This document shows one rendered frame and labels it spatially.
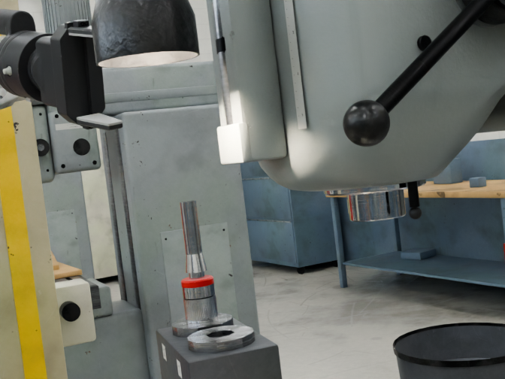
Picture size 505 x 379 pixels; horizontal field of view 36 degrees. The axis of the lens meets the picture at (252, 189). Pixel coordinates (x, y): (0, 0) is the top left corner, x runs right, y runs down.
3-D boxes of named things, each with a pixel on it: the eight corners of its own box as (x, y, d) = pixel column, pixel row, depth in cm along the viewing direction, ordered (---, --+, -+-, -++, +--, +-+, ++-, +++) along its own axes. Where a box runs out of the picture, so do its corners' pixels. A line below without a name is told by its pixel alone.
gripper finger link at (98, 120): (127, 119, 91) (98, 112, 95) (104, 124, 89) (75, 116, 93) (128, 133, 92) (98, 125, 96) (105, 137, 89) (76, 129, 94)
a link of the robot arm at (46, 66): (51, 133, 91) (3, 119, 100) (119, 119, 98) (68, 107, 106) (40, 25, 87) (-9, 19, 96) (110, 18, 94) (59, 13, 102)
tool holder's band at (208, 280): (175, 288, 110) (174, 281, 110) (192, 281, 115) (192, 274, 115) (203, 287, 108) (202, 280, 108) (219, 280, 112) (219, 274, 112)
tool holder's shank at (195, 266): (182, 280, 111) (172, 203, 110) (193, 276, 114) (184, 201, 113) (201, 280, 109) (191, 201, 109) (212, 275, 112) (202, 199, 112)
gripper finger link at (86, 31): (97, 38, 86) (68, 34, 90) (121, 36, 88) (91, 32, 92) (96, 24, 85) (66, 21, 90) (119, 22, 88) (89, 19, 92)
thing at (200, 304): (179, 324, 111) (175, 288, 110) (196, 316, 115) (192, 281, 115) (207, 324, 109) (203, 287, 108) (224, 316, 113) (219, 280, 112)
